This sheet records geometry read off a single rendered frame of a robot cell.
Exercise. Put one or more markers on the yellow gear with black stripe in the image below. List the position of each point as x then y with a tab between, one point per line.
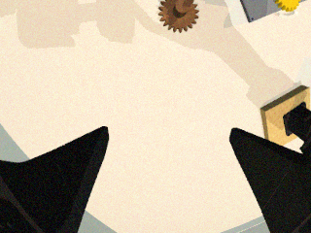
288	5

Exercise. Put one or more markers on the brown toothed gear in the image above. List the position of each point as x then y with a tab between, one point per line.
178	14

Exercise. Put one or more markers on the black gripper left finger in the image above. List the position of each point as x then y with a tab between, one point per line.
52	190

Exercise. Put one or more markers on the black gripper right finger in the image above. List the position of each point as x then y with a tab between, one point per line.
279	177

